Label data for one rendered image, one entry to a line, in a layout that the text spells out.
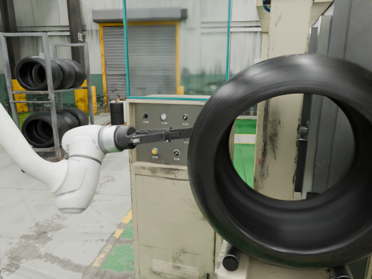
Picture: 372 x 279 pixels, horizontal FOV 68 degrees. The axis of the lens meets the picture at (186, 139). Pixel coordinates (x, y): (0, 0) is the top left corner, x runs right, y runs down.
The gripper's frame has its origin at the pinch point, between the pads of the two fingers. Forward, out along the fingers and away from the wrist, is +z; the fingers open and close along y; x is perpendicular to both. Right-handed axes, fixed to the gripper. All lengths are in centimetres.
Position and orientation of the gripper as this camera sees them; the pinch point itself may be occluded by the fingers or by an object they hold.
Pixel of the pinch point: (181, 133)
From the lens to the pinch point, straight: 81.9
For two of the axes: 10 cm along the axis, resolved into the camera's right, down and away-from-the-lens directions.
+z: 9.5, -0.7, -3.1
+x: 1.3, 9.7, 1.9
